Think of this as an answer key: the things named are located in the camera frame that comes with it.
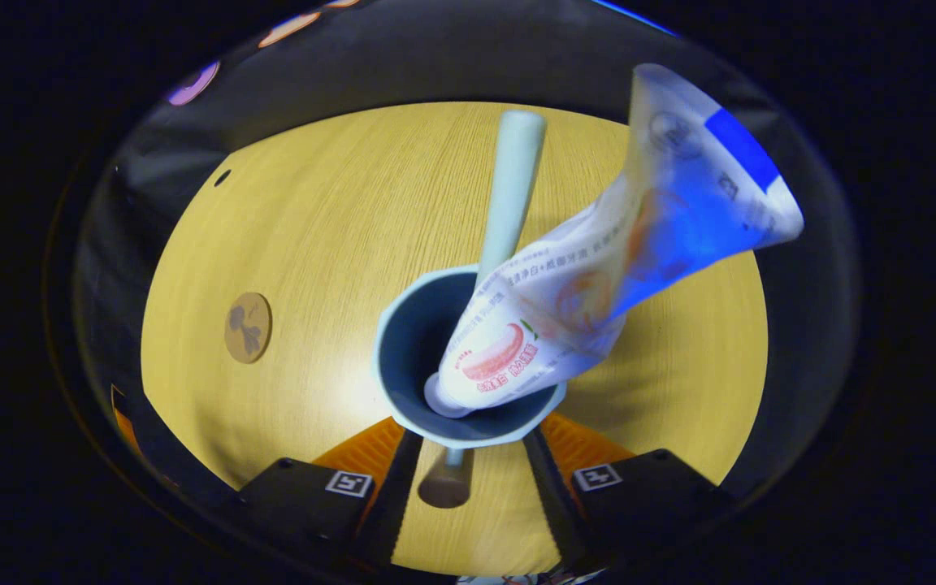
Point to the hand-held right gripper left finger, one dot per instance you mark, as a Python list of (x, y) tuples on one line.
[(399, 504)]

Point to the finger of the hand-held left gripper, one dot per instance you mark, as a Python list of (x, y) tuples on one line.
[(125, 426)]

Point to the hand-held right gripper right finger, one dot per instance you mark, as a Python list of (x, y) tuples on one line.
[(553, 504)]

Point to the round cork coaster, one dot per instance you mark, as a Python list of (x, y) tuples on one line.
[(248, 327)]

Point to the white toothpaste tube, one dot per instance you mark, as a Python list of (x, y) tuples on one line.
[(582, 292)]

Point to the pale green toothbrush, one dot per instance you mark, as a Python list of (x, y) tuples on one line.
[(513, 187)]

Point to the black backdrop cloth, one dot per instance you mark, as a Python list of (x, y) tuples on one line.
[(435, 57)]

